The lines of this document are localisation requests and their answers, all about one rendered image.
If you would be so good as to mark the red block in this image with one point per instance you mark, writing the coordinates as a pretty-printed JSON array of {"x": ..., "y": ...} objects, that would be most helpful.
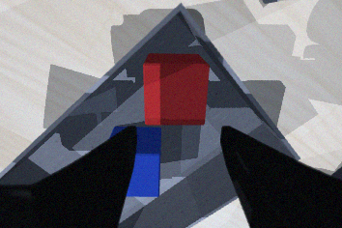
[{"x": 175, "y": 89}]

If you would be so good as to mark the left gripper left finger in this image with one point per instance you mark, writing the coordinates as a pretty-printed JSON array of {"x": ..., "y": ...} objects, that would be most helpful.
[{"x": 88, "y": 193}]

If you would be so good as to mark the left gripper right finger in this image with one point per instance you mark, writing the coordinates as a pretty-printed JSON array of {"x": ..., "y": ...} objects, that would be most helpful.
[{"x": 277, "y": 191}]

